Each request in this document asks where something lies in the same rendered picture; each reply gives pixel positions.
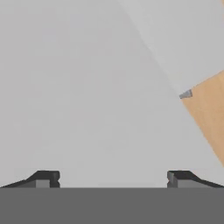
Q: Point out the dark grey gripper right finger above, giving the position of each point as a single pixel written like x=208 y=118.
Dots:
x=180 y=177

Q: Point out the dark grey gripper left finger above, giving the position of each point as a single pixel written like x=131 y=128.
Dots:
x=46 y=177

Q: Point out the light grey counter cabinet front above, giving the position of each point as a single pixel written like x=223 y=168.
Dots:
x=186 y=40

